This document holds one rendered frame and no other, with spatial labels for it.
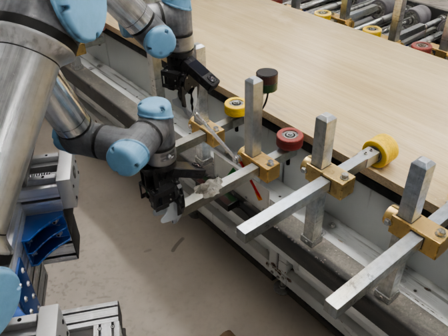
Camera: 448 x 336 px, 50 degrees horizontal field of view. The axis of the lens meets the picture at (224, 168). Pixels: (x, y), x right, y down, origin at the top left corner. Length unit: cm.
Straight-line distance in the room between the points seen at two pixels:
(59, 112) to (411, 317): 92
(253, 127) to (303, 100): 34
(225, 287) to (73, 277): 69
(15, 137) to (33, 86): 7
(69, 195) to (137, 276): 109
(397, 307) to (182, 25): 89
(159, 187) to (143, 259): 119
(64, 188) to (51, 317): 39
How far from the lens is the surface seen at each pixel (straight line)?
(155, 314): 210
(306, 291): 196
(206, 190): 128
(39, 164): 129
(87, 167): 294
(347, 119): 154
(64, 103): 94
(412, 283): 146
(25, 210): 125
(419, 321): 128
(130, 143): 96
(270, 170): 135
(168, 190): 114
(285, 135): 143
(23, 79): 66
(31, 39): 67
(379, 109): 161
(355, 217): 153
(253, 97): 128
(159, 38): 113
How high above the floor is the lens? 168
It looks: 37 degrees down
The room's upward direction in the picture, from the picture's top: 2 degrees counter-clockwise
